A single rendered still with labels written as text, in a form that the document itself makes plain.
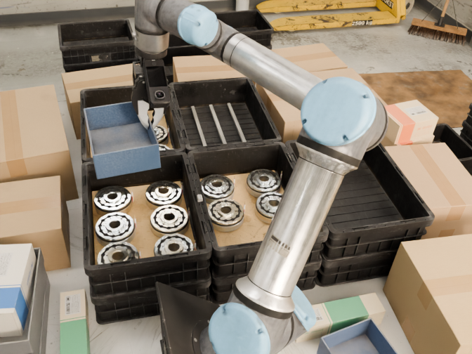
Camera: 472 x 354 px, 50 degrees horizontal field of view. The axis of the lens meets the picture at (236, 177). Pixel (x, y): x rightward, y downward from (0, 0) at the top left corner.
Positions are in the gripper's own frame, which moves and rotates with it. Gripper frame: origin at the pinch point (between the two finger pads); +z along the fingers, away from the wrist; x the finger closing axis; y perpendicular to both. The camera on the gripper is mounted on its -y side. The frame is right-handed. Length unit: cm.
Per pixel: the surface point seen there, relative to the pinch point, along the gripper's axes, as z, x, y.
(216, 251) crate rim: 18.8, -12.5, -26.2
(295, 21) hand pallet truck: 89, -166, 278
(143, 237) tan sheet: 29.8, 2.2, -8.7
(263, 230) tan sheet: 27.1, -29.8, -13.7
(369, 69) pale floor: 95, -201, 204
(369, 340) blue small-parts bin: 38, -50, -45
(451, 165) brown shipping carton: 18, -96, -3
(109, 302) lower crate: 33.6, 12.7, -25.6
